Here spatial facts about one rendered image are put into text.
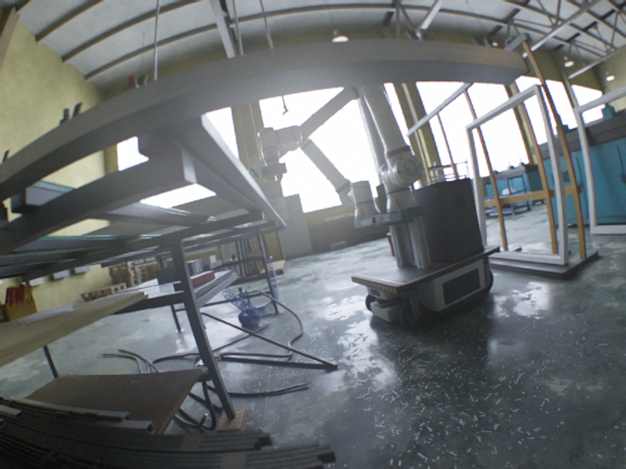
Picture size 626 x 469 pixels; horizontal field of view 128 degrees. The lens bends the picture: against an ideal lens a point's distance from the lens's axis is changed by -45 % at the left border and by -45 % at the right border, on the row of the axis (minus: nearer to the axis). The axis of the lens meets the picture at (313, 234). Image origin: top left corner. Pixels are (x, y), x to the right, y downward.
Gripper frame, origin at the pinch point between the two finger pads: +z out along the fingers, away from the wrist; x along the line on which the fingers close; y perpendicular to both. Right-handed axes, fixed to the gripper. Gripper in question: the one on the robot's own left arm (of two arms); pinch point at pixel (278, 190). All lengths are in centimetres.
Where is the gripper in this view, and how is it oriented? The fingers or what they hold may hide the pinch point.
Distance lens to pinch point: 142.7
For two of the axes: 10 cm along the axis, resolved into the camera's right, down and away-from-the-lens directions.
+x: 9.7, -2.2, 0.7
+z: 2.2, 9.8, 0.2
